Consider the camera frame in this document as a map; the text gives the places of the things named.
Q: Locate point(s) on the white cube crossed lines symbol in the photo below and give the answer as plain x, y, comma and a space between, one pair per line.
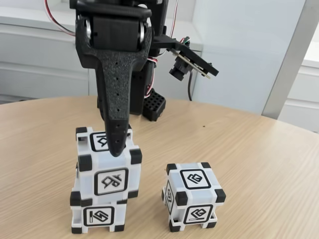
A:
111, 183

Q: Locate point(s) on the grey metal post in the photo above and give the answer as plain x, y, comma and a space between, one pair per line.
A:
290, 62

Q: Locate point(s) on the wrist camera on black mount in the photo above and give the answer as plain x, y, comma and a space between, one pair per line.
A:
197, 63

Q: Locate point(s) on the white cube hexagon spiral symbol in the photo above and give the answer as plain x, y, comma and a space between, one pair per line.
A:
194, 179

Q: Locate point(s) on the long white cabinet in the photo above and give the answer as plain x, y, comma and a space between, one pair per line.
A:
30, 62

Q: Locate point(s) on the white cube zigzag symbol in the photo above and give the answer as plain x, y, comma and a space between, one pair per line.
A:
99, 216

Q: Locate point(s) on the small white cabinet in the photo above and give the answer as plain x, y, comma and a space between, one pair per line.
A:
306, 99

